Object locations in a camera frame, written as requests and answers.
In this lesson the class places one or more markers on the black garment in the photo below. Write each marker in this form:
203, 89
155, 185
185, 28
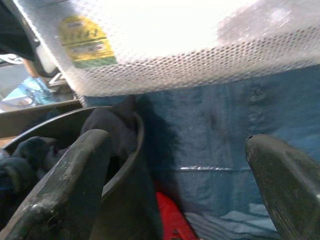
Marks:
22, 160

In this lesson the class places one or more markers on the blue striped cloth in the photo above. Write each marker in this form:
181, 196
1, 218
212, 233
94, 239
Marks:
225, 225

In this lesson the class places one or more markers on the red garment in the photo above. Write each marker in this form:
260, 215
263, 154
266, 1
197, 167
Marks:
172, 217

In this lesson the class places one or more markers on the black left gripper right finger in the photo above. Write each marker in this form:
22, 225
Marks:
287, 185

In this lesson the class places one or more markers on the yellow energy label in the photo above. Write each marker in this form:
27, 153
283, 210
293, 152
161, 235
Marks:
86, 42

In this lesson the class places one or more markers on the blue tarp bag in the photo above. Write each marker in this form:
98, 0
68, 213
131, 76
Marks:
212, 140

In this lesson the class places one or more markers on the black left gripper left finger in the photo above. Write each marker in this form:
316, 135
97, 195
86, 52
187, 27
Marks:
65, 185

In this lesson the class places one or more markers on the black round laundry basket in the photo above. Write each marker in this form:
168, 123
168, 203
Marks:
130, 190

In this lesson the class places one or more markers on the light blue plastic bag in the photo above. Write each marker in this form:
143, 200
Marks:
27, 91

